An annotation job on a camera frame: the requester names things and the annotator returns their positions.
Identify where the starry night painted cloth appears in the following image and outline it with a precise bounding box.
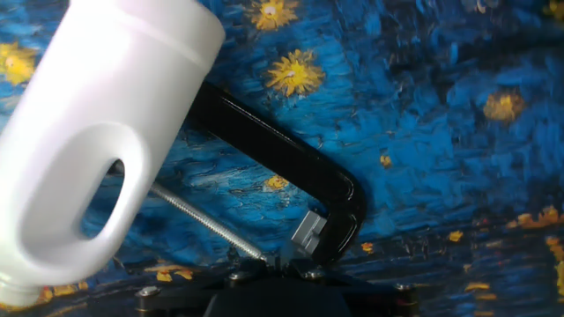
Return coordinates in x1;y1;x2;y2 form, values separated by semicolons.
0;0;564;317

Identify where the thin metal rod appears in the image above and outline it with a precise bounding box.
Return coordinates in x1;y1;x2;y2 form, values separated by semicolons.
108;160;268;262

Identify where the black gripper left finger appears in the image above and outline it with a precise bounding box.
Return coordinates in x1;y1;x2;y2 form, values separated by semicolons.
134;262;266;317

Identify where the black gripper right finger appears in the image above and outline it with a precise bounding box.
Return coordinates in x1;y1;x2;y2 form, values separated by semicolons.
302;268;420;317

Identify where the white plastic jug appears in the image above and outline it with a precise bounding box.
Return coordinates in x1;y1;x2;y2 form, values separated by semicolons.
0;0;226;308

